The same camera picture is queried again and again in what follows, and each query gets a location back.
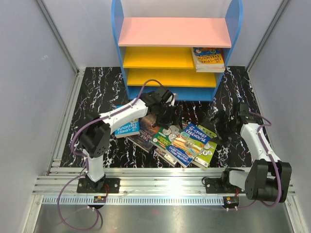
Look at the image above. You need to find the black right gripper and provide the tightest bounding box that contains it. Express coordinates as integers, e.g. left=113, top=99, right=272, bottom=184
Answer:
left=201, top=110, right=237, bottom=145

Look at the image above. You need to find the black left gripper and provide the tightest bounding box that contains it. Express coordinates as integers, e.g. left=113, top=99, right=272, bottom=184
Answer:
left=155, top=103, right=182, bottom=130

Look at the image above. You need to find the blue 91-storey treehouse book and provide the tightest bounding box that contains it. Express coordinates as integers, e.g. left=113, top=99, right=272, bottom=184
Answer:
left=165, top=123, right=213, bottom=168

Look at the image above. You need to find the yellow 130-storey treehouse book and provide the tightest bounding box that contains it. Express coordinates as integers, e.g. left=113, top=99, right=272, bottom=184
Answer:
left=191, top=47, right=225, bottom=73

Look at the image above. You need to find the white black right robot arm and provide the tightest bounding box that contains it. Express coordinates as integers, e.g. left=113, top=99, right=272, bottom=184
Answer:
left=210, top=102, right=292, bottom=207

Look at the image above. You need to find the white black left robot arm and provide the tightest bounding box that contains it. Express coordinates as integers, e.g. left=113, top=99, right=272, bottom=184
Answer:
left=79, top=86, right=179, bottom=193

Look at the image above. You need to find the lime green treehouse book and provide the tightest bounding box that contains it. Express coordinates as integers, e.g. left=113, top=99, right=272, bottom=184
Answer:
left=191, top=125, right=217, bottom=169

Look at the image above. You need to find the dark tale of two cities book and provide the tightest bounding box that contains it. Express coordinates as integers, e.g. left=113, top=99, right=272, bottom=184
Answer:
left=127, top=115, right=160, bottom=152

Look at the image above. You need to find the purple treehouse book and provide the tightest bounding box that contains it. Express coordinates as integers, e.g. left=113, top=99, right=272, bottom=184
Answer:
left=154, top=148, right=180, bottom=167

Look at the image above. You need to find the light blue 26-storey book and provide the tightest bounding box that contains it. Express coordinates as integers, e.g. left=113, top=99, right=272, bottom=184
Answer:
left=113, top=109, right=140, bottom=138

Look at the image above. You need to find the right small circuit board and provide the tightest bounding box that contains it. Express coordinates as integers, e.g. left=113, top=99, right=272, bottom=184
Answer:
left=224, top=196, right=240, bottom=206

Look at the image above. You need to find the small circuit board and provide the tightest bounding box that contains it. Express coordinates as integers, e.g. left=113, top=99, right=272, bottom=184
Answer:
left=93, top=196, right=107, bottom=203
left=224, top=196, right=240, bottom=206

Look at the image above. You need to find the blue pink yellow bookshelf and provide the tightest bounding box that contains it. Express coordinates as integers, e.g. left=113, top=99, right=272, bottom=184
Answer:
left=111, top=0, right=243, bottom=101

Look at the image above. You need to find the left small circuit board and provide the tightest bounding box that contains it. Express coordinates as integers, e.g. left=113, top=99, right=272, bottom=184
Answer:
left=93, top=196, right=107, bottom=203

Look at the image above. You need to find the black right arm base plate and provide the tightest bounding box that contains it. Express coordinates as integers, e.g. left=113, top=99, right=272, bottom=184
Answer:
left=201, top=177, right=245, bottom=194

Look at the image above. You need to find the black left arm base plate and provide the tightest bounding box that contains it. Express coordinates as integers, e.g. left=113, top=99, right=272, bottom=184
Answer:
left=76, top=178, right=121, bottom=194

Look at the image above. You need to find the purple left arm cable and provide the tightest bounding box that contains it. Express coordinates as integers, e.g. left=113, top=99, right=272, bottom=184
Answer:
left=56, top=79, right=163, bottom=232

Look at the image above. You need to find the slotted grey cable duct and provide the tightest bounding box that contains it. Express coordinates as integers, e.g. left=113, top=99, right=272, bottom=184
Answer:
left=43, top=195, right=224, bottom=206

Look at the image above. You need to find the aluminium mounting rail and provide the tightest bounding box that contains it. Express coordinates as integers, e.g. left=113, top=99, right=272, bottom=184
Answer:
left=31, top=166, right=296, bottom=196

